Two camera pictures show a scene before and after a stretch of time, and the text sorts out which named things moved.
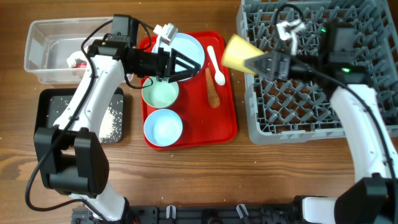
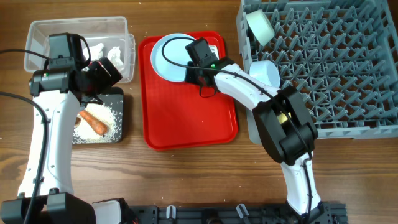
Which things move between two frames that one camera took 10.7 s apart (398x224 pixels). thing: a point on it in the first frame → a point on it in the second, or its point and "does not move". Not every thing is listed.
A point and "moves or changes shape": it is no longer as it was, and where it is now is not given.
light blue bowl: x=163 y=127 moves or changes shape
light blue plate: x=186 y=45 does not move
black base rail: x=256 y=214 does not move
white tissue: x=71 y=60 moves or changes shape
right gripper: x=276 y=64 → x=189 y=76
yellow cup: x=236 y=50 → x=282 y=117
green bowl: x=160 y=94 → x=260 y=27
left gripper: x=163 y=61 → x=106 y=81
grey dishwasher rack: x=301 y=109 does not move
